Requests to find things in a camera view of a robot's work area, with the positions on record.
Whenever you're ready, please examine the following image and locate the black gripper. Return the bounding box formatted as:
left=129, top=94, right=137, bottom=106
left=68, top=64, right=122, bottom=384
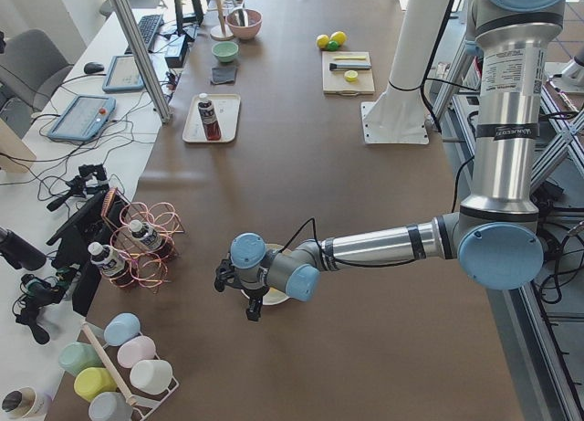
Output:
left=214, top=258, right=267, bottom=321

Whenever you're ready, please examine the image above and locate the white round plate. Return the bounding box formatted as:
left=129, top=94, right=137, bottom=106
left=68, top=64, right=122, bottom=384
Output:
left=263, top=243, right=289, bottom=306

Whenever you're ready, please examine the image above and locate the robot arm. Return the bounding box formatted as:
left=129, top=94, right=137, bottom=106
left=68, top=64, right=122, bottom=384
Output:
left=214, top=0, right=566, bottom=306

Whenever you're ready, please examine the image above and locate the dark tea bottle on tray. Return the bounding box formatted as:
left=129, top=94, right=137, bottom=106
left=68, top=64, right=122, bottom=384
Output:
left=197, top=93, right=222, bottom=142

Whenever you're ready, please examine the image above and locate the cream rabbit tray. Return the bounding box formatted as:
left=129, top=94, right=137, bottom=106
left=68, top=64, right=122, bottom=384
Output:
left=182, top=93, right=241, bottom=143

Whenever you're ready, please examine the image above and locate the tea bottle in rack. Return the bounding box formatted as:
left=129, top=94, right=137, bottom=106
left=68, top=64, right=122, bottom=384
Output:
left=128, top=219, right=174, bottom=260
left=88, top=242, right=134, bottom=289

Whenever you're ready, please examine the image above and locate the pink cup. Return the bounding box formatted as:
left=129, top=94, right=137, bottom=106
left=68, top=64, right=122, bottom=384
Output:
left=117, top=335, right=156, bottom=369

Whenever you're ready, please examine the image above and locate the white cup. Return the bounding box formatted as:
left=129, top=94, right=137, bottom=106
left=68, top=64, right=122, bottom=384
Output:
left=130, top=359, right=173, bottom=395

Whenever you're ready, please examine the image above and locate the blue cup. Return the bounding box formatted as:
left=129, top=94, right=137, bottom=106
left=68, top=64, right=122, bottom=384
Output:
left=104, top=312, right=141, bottom=346

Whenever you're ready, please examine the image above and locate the grey cup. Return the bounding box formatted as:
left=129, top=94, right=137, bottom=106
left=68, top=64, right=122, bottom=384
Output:
left=89, top=392, right=132, bottom=421

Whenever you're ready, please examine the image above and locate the yellow cup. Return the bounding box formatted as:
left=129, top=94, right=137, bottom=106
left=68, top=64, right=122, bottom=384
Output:
left=74, top=367, right=118, bottom=403

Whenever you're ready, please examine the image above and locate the green cup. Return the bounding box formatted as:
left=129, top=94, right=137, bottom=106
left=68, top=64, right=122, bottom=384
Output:
left=58, top=342, right=103, bottom=376

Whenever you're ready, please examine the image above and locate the dark grey folded cloth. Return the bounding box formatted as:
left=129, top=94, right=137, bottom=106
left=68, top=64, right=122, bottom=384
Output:
left=210, top=66, right=237, bottom=85

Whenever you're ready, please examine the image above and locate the blue teach pendant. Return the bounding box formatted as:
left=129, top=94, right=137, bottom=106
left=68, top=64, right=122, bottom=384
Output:
left=102, top=55, right=144, bottom=93
left=47, top=95, right=116, bottom=142

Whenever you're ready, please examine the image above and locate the mint green bowl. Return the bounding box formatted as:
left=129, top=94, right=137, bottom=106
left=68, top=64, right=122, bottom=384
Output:
left=212, top=41, right=239, bottom=63

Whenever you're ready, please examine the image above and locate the half lemon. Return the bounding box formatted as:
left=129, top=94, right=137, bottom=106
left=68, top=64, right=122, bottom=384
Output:
left=344, top=70, right=359, bottom=82

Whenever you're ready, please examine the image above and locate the paper cup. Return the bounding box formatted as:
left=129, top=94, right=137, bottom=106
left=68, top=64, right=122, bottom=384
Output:
left=1, top=387, right=52, bottom=420

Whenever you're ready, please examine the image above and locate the wooden cutting board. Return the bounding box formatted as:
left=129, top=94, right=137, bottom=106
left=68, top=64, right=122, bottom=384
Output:
left=321, top=51, right=375, bottom=95

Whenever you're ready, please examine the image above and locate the yellow plastic knife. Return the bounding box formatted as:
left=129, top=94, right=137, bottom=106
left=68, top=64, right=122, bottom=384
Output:
left=333, top=55, right=367, bottom=60

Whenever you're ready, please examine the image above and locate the round wooden stand base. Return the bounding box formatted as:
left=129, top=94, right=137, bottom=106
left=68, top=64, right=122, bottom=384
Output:
left=210, top=25, right=234, bottom=41

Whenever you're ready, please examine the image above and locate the green lime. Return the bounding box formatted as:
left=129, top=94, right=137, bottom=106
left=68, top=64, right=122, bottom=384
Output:
left=326, top=40, right=339, bottom=51

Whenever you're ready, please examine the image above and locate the yellow lemon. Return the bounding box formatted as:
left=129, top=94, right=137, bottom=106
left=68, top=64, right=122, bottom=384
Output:
left=316, top=34, right=330, bottom=49
left=330, top=31, right=347, bottom=46

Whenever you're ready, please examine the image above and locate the black computer mouse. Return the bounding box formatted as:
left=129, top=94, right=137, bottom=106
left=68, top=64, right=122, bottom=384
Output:
left=83, top=62, right=105, bottom=75

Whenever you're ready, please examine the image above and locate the pink bowl with ice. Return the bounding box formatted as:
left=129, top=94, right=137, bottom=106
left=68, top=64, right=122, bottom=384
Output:
left=225, top=8, right=263, bottom=40

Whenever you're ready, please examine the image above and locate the metal ice scoop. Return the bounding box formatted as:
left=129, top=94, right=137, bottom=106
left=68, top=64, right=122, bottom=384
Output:
left=232, top=7, right=249, bottom=27

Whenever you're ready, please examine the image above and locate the black keyboard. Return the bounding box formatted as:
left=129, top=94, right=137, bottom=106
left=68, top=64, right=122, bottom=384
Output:
left=138, top=14, right=163, bottom=53

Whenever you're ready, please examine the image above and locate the grey office chair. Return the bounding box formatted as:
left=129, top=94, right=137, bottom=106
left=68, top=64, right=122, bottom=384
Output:
left=1, top=29, right=72, bottom=137

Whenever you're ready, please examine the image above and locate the copper wire bottle rack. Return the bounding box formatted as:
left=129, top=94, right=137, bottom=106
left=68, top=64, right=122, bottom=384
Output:
left=100, top=188, right=184, bottom=293

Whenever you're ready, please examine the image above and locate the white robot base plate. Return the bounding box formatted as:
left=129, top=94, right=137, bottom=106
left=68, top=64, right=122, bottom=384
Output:
left=360, top=101, right=429, bottom=145

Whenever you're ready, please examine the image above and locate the aluminium frame post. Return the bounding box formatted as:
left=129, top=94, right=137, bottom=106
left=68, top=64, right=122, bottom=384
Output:
left=109, top=0, right=172, bottom=124

